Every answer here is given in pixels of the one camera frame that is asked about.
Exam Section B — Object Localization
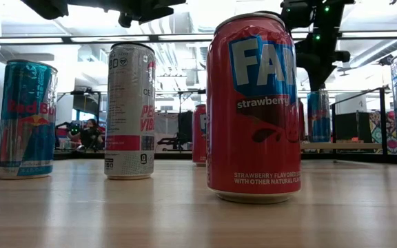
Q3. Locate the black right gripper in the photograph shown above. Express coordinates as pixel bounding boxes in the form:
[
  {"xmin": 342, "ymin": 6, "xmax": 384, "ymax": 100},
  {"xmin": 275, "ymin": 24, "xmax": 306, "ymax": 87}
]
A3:
[{"xmin": 294, "ymin": 32, "xmax": 352, "ymax": 92}]

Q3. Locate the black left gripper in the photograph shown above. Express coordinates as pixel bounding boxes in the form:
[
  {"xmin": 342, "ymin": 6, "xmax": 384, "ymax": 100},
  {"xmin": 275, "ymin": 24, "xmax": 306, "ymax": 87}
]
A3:
[{"xmin": 68, "ymin": 0, "xmax": 188, "ymax": 29}]

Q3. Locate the red Fanta strawberry can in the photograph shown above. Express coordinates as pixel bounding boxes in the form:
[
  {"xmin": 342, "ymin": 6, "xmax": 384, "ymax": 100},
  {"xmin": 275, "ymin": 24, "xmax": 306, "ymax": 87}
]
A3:
[
  {"xmin": 191, "ymin": 103, "xmax": 207, "ymax": 167},
  {"xmin": 205, "ymin": 12, "xmax": 303, "ymax": 205}
]

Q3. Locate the white Celsius can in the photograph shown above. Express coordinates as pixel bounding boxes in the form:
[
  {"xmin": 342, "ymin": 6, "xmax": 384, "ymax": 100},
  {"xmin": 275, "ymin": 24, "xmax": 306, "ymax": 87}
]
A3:
[{"xmin": 103, "ymin": 41, "xmax": 156, "ymax": 180}]

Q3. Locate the black partition panel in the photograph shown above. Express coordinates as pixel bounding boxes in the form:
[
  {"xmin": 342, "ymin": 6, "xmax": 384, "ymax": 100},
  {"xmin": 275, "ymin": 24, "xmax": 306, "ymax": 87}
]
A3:
[{"xmin": 334, "ymin": 112, "xmax": 371, "ymax": 144}]

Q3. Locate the colourful poster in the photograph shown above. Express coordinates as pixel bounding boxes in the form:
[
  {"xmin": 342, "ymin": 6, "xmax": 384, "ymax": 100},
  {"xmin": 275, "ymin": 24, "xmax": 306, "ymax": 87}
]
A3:
[{"xmin": 369, "ymin": 110, "xmax": 397, "ymax": 155}]

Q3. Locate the black monitor on stand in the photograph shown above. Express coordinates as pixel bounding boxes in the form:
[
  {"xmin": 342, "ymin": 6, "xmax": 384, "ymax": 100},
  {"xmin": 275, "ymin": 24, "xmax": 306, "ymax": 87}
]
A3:
[{"xmin": 56, "ymin": 87, "xmax": 102, "ymax": 114}]

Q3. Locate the person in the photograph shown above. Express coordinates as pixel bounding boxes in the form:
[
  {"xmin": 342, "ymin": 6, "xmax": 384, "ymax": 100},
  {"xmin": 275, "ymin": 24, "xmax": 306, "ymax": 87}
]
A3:
[{"xmin": 79, "ymin": 118, "xmax": 105, "ymax": 152}]

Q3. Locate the overhead frame beam with lights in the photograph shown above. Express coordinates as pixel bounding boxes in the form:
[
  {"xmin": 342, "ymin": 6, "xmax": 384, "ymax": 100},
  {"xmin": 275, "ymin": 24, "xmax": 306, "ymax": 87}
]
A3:
[{"xmin": 0, "ymin": 31, "xmax": 397, "ymax": 45}]

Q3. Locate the black aluminium table frame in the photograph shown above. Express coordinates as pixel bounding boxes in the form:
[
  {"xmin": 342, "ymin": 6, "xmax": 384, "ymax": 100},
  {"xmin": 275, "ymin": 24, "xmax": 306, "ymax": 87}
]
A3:
[{"xmin": 0, "ymin": 150, "xmax": 397, "ymax": 166}]

